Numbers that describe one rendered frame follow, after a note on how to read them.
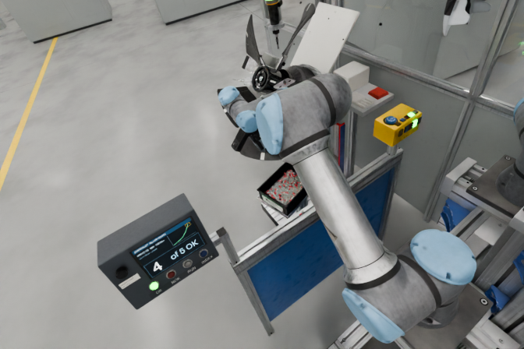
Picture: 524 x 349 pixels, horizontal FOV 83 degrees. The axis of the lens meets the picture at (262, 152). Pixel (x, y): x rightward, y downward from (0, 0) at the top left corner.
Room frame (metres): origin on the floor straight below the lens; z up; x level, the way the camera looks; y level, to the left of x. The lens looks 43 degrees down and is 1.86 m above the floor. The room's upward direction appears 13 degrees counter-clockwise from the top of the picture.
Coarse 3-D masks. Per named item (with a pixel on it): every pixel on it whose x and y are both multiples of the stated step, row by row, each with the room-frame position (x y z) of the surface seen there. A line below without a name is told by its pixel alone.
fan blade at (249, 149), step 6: (246, 144) 1.01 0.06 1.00; (252, 144) 1.00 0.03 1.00; (246, 150) 0.99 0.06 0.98; (252, 150) 0.98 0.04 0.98; (258, 150) 0.97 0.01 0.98; (246, 156) 0.98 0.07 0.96; (252, 156) 0.96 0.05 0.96; (258, 156) 0.95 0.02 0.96; (264, 156) 0.94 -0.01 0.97; (270, 156) 0.93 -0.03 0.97; (276, 156) 0.92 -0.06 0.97
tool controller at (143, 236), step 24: (144, 216) 0.54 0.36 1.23; (168, 216) 0.50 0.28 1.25; (192, 216) 0.49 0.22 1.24; (120, 240) 0.46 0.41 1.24; (144, 240) 0.44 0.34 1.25; (168, 240) 0.45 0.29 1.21; (192, 240) 0.46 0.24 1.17; (120, 264) 0.40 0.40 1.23; (144, 264) 0.41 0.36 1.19; (168, 264) 0.42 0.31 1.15; (192, 264) 0.43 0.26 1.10; (120, 288) 0.38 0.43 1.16; (144, 288) 0.38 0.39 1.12; (168, 288) 0.39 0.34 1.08
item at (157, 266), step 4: (160, 256) 0.43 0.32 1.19; (152, 260) 0.42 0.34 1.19; (156, 260) 0.42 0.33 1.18; (160, 260) 0.42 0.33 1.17; (164, 260) 0.42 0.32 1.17; (148, 264) 0.41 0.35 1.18; (152, 264) 0.41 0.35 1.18; (156, 264) 0.42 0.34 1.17; (160, 264) 0.42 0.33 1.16; (164, 264) 0.42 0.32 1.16; (144, 268) 0.41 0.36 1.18; (148, 268) 0.41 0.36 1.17; (152, 268) 0.41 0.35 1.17; (156, 268) 0.41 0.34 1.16; (160, 268) 0.41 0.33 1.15; (164, 268) 0.41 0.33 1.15; (148, 272) 0.40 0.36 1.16; (152, 272) 0.41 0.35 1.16; (156, 272) 0.41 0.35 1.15; (160, 272) 0.41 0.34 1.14; (152, 276) 0.40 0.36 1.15
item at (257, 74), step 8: (256, 72) 1.20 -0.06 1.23; (264, 72) 1.15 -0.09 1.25; (272, 72) 1.14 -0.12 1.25; (280, 72) 1.17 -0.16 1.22; (288, 72) 1.18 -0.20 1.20; (256, 80) 1.17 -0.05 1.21; (264, 80) 1.13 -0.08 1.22; (272, 80) 1.11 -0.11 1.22; (280, 80) 1.13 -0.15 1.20; (256, 88) 1.14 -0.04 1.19; (264, 88) 1.10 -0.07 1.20; (272, 88) 1.11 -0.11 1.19
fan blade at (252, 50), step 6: (252, 18) 1.43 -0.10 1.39; (252, 24) 1.41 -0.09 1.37; (246, 30) 1.49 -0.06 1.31; (252, 30) 1.40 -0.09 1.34; (246, 36) 1.49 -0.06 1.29; (252, 36) 1.39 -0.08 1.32; (252, 42) 1.39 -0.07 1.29; (246, 48) 1.51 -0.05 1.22; (252, 48) 1.40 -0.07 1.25; (252, 54) 1.43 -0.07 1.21; (258, 54) 1.29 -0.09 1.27; (258, 60) 1.32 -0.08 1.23
